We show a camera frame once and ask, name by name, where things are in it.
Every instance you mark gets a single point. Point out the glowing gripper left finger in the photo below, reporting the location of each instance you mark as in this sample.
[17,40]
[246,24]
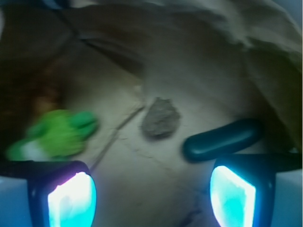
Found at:
[61,194]

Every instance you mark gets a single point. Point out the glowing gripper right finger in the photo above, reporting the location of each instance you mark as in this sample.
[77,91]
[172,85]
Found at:
[242,191]

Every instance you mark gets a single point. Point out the brown grey rock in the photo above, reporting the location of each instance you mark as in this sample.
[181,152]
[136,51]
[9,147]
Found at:
[161,120]

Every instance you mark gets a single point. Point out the dark green oblong case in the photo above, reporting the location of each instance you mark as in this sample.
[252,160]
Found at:
[227,139]

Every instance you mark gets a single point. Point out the green plush toy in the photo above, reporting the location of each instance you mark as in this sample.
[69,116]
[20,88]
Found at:
[57,134]

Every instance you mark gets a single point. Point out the brown paper bag tray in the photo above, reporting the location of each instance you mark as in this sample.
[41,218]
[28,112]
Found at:
[217,60]

